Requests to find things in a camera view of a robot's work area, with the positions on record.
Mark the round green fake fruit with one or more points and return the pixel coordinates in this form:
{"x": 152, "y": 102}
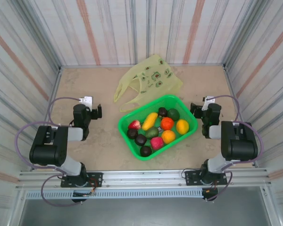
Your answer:
{"x": 173, "y": 114}

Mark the red-orange fake persimmon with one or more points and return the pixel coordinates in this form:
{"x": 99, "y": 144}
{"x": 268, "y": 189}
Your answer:
{"x": 167, "y": 123}

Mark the red fake strawberry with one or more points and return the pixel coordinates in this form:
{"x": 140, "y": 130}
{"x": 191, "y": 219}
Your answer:
{"x": 134, "y": 124}

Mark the orange fake orange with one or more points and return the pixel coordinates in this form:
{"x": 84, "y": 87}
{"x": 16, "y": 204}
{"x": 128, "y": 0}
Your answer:
{"x": 168, "y": 137}

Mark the yellow fake mango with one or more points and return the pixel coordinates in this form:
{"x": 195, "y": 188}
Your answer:
{"x": 149, "y": 121}

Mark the green fake avocado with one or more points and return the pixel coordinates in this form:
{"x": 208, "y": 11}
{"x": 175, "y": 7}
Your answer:
{"x": 152, "y": 132}

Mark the dark fake mangosteen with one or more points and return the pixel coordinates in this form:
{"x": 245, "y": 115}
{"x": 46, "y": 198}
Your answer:
{"x": 132, "y": 133}
{"x": 145, "y": 151}
{"x": 140, "y": 139}
{"x": 162, "y": 112}

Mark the green plastic basket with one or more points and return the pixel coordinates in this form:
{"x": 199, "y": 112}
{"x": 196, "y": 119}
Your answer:
{"x": 132, "y": 150}

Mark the yellow avocado-print plastic bag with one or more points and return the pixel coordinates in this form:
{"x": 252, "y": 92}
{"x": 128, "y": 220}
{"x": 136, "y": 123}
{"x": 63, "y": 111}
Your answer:
{"x": 153, "y": 75}

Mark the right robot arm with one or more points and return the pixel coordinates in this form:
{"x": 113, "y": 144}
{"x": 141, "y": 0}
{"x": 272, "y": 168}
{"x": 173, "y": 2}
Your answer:
{"x": 240, "y": 146}

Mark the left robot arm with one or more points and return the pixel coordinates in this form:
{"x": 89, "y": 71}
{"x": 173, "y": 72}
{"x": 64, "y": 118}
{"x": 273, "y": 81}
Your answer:
{"x": 44, "y": 153}

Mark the yellow fake lemon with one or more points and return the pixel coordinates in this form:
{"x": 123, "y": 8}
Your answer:
{"x": 182, "y": 126}

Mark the pink-red fake apple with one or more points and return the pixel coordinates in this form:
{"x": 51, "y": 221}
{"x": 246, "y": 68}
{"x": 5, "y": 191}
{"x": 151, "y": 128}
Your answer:
{"x": 157, "y": 143}

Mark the aluminium table edge profile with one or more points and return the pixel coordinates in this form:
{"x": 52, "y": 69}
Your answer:
{"x": 228, "y": 80}
{"x": 57, "y": 81}

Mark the small grey tag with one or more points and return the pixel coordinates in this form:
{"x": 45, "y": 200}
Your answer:
{"x": 159, "y": 128}

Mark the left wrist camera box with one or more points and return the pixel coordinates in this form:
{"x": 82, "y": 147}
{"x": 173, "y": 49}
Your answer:
{"x": 87, "y": 100}

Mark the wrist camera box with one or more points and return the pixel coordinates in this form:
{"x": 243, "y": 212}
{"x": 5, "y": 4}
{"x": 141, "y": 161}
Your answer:
{"x": 87, "y": 100}
{"x": 208, "y": 100}

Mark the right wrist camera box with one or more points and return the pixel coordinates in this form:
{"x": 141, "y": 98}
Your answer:
{"x": 208, "y": 100}

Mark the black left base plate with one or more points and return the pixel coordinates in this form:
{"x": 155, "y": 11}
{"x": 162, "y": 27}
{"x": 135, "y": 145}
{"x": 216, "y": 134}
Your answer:
{"x": 95, "y": 179}

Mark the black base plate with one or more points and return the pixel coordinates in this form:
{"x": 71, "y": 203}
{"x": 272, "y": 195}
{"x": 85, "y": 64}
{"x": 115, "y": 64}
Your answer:
{"x": 191, "y": 177}
{"x": 95, "y": 179}

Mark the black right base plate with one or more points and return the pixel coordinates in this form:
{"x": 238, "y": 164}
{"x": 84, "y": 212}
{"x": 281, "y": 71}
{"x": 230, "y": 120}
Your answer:
{"x": 191, "y": 177}

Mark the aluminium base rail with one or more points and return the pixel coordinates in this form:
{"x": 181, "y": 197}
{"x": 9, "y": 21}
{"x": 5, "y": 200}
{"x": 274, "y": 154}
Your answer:
{"x": 143, "y": 176}

